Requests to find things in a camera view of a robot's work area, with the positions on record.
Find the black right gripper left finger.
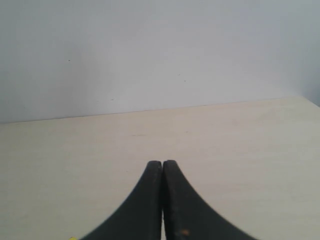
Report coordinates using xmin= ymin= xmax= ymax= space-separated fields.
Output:
xmin=83 ymin=160 xmax=162 ymax=240

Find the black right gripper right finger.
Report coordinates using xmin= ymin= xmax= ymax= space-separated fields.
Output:
xmin=162 ymin=160 xmax=254 ymax=240

